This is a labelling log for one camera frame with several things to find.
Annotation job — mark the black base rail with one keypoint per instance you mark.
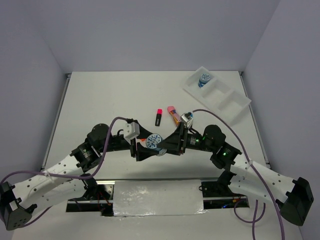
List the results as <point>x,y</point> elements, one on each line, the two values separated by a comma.
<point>214,195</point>

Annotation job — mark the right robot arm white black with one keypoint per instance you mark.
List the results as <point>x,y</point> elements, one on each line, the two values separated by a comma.
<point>243,176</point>

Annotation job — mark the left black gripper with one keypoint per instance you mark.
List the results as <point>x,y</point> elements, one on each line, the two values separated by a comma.
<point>142,152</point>

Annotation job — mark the pink highlighter marker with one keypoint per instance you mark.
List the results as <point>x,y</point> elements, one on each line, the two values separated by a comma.
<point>158,117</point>

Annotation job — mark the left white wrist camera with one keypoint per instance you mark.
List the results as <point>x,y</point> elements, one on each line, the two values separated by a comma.
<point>131,131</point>

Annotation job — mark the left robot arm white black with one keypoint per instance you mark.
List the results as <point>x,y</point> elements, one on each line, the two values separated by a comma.
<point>24,202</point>

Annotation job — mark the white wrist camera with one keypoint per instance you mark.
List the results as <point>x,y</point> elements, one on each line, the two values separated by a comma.
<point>131,131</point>
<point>186,120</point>

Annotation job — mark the pink-capped tube of pens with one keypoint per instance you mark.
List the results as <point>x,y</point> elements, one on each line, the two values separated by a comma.
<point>175,116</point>

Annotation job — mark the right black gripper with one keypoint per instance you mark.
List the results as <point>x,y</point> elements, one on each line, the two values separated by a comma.
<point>172,143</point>

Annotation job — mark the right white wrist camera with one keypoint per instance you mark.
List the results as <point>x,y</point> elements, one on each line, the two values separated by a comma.
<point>186,120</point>

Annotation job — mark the silver foil sheet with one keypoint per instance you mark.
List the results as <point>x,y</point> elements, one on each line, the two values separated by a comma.
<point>157,198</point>

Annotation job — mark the white three-compartment tray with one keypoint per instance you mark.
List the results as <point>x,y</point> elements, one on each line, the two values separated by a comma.
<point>217,96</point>

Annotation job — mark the blue slime jar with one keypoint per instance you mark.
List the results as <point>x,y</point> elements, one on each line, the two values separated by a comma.
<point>203,79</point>
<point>152,141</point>

